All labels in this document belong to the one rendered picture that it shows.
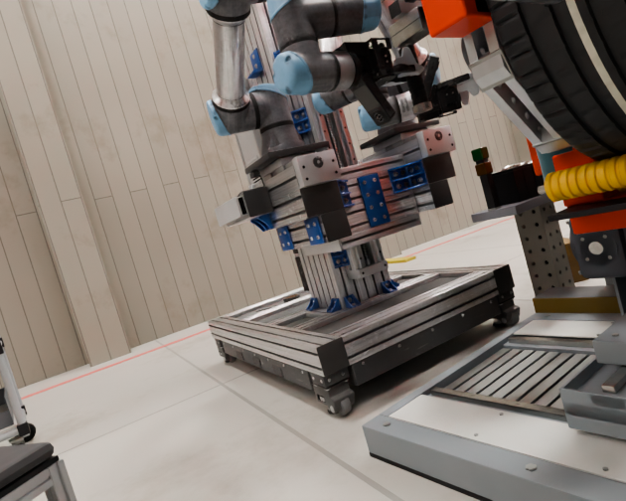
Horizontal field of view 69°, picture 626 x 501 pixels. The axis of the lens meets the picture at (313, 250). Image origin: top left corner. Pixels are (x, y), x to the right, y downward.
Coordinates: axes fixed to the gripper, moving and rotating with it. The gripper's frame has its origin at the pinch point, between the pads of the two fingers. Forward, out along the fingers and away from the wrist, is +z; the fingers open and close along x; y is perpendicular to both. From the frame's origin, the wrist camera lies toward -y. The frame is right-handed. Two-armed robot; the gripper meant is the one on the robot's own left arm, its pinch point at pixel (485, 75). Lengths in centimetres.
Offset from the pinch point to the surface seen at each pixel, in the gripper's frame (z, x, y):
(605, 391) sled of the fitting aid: -9, 54, 66
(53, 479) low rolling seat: -102, 65, 57
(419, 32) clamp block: -19.6, 29.7, -6.8
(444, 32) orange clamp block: -20, 53, 2
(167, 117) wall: -189, -264, -94
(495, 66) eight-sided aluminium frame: -13, 49, 8
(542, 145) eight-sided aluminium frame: -3.8, 37.5, 23.2
